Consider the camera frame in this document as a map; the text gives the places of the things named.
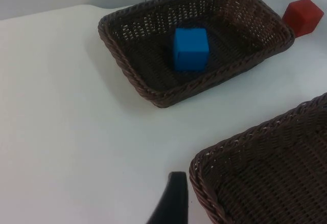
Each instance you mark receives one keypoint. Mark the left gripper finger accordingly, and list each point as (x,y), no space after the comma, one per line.
(173,203)

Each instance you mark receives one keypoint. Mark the red cube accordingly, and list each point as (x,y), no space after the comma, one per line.
(302,17)

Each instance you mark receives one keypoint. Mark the dark brown wicker basket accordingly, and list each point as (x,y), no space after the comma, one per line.
(268,173)
(127,63)

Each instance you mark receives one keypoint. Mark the blue cube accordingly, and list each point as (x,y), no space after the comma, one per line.
(190,50)

